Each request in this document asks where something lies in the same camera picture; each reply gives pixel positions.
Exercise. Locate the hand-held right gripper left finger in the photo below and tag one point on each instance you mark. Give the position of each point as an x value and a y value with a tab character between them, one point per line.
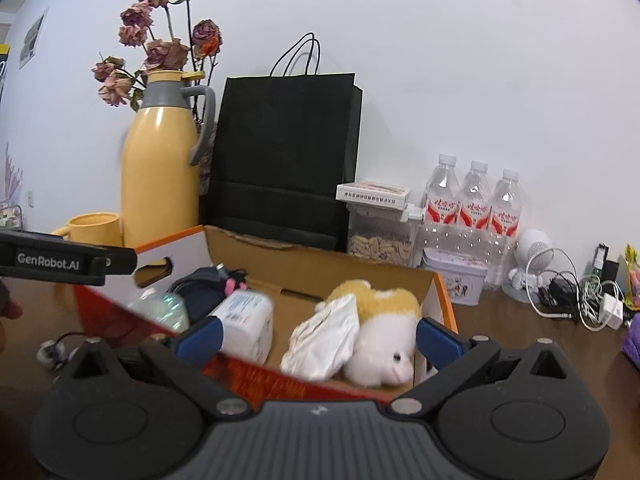
200	342

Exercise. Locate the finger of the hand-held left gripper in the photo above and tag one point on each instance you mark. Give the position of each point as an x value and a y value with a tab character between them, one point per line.
122	261

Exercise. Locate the iridescent plastic bag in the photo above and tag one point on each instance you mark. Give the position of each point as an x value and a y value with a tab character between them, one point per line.
162	310

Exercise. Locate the red cardboard box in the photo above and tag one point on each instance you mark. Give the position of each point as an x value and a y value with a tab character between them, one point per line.
150	280

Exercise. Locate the yellow and white plush toy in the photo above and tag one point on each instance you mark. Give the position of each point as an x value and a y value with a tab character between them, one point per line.
380	330

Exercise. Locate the white wet wipes pack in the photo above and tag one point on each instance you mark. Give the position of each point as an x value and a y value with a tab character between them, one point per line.
247	322

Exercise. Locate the dark blue pouch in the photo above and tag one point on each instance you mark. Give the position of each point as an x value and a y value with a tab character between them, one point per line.
200	285

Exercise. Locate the wall poster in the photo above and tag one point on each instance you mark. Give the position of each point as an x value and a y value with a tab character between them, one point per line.
32	37

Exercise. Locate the yellow thermos jug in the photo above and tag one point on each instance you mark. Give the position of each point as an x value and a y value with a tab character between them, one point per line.
160	175

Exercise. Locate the flat white box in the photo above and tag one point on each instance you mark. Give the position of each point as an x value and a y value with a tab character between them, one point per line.
372	193

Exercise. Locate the white wall outlet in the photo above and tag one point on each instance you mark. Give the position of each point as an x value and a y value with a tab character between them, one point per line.
31	199

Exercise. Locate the purple wall decal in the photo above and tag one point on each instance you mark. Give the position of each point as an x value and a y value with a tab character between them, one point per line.
12	175

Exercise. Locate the white charger cube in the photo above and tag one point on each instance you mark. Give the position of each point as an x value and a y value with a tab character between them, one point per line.
614	310

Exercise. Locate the clear water bottle red label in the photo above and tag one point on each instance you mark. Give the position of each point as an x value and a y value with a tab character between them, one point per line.
442	195
474	205
506	210

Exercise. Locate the purple tissue pack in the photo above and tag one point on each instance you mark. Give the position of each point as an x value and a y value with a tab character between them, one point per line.
632	337

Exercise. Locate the clear snack container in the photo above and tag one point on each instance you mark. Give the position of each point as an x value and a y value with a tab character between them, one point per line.
380	240

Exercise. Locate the dried pink roses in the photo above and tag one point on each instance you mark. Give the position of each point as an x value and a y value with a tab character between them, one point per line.
160	52

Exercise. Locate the black paper bag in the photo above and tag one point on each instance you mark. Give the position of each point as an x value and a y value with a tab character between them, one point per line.
285	160

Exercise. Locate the colourful snack bag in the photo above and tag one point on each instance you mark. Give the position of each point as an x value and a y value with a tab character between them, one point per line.
632	280

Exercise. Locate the small white desk fan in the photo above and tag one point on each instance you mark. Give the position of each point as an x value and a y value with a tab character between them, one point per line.
530	260

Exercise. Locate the person's left hand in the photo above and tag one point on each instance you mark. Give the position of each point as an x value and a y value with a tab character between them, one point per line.
9	312

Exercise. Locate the yellow mug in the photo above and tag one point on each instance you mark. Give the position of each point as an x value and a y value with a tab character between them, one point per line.
95	230

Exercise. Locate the small printed tin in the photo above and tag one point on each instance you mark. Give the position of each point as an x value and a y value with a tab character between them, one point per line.
457	280

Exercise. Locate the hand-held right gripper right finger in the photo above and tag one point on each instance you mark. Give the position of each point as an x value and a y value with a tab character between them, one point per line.
440	342

